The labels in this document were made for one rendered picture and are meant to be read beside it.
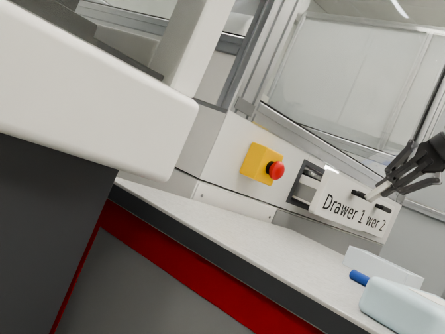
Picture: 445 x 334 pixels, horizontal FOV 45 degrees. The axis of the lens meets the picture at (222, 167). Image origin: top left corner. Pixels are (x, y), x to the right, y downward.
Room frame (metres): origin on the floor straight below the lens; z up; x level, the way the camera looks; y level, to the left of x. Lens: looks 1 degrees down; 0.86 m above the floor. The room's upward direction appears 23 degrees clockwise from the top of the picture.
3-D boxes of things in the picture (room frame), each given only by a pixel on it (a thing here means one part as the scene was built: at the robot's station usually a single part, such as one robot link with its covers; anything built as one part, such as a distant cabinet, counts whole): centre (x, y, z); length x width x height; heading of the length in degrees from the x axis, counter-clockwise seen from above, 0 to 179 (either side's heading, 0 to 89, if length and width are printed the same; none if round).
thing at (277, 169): (1.12, -0.10, 0.88); 0.04 x 0.03 x 0.04; 141
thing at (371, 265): (1.01, -0.35, 0.78); 0.12 x 0.08 x 0.04; 49
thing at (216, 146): (1.74, 0.08, 0.87); 1.02 x 0.95 x 0.14; 141
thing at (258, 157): (1.14, -0.08, 0.88); 0.07 x 0.05 x 0.07; 141
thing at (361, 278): (0.81, -0.30, 0.77); 0.14 x 0.02 x 0.02; 45
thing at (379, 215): (1.65, -0.47, 0.87); 0.29 x 0.02 x 0.11; 141
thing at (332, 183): (1.36, -0.32, 0.87); 0.29 x 0.02 x 0.11; 141
